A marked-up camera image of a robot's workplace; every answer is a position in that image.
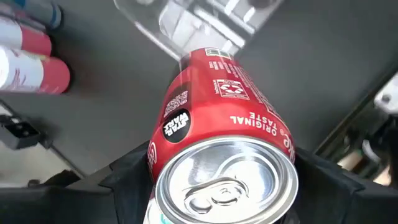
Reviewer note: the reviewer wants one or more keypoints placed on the clear plastic bin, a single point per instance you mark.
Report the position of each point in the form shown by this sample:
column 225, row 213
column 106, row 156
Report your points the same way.
column 192, row 25

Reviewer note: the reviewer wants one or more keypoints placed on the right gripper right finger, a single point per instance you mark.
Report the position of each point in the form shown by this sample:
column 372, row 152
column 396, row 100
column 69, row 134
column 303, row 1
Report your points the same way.
column 326, row 193

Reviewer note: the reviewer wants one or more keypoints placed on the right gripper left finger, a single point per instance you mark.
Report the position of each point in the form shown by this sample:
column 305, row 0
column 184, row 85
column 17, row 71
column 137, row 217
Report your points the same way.
column 130, row 186

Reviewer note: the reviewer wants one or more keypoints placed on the pink silver sparkling water can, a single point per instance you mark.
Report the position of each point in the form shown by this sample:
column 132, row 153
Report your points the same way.
column 31, row 39
column 46, row 76

